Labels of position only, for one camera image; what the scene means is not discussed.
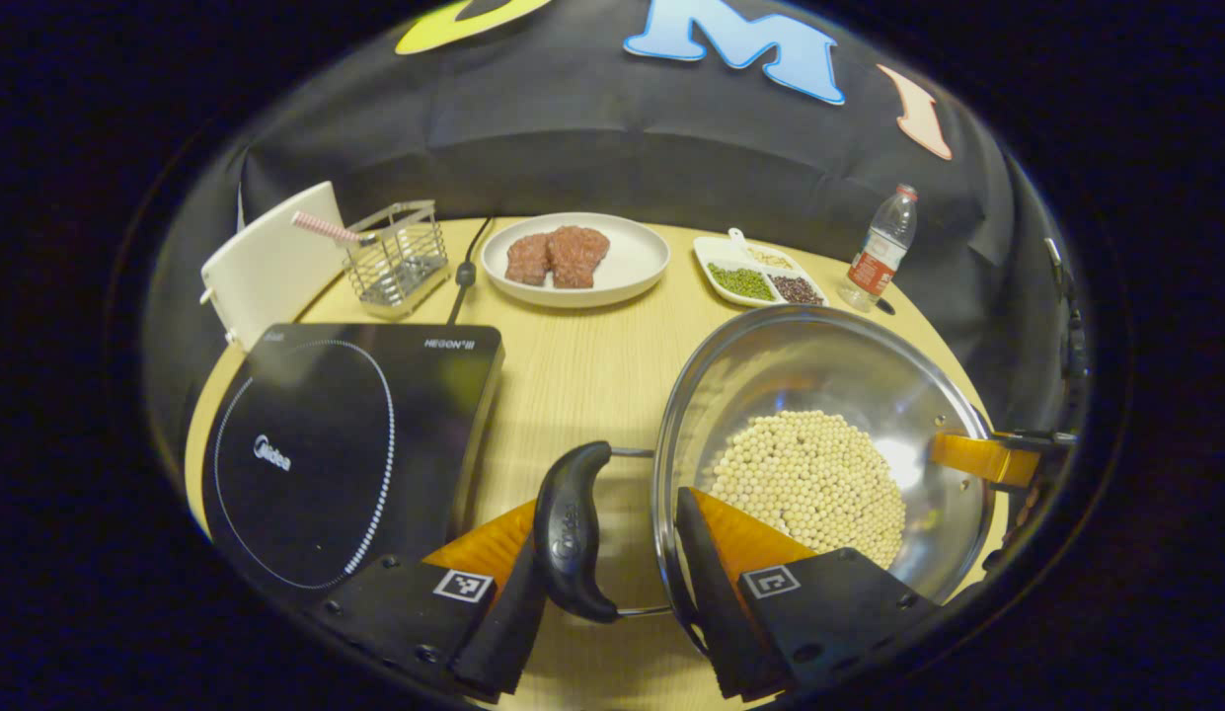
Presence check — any brown meat patty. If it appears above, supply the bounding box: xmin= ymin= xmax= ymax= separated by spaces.
xmin=504 ymin=233 xmax=553 ymax=287
xmin=547 ymin=225 xmax=611 ymax=289

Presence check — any white round plate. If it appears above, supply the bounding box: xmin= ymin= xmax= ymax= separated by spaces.
xmin=480 ymin=212 xmax=671 ymax=309

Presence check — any white toaster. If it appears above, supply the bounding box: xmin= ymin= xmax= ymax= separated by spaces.
xmin=199 ymin=181 xmax=348 ymax=353

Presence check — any pink striped straw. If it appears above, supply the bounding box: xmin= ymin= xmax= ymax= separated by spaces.
xmin=292 ymin=210 xmax=376 ymax=247

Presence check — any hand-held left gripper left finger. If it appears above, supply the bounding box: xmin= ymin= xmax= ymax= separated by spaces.
xmin=311 ymin=499 xmax=550 ymax=704

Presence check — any black backdrop cloth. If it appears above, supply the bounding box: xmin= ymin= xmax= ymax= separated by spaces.
xmin=143 ymin=0 xmax=1077 ymax=435

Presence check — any black phone holder stand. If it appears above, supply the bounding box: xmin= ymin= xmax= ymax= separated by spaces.
xmin=1044 ymin=237 xmax=1092 ymax=381

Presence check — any black power cable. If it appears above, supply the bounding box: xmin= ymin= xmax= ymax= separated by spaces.
xmin=444 ymin=217 xmax=497 ymax=327

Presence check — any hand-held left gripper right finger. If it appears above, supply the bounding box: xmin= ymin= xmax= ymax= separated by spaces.
xmin=676 ymin=486 xmax=944 ymax=702

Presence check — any plastic bottle with red label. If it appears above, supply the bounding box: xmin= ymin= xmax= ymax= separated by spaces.
xmin=837 ymin=184 xmax=920 ymax=313

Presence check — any steel pot with black handle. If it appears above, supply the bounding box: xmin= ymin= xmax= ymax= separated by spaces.
xmin=533 ymin=304 xmax=998 ymax=658

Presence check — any black induction cooktop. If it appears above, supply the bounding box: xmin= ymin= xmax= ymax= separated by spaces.
xmin=201 ymin=323 xmax=505 ymax=595

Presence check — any white divided bean tray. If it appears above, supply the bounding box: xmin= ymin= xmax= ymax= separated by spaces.
xmin=693 ymin=233 xmax=828 ymax=308

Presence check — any wire mesh basket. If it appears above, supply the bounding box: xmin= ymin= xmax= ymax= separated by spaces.
xmin=342 ymin=200 xmax=451 ymax=319

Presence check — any pile of yellow soybeans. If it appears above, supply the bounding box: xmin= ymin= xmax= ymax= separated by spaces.
xmin=709 ymin=410 xmax=907 ymax=571

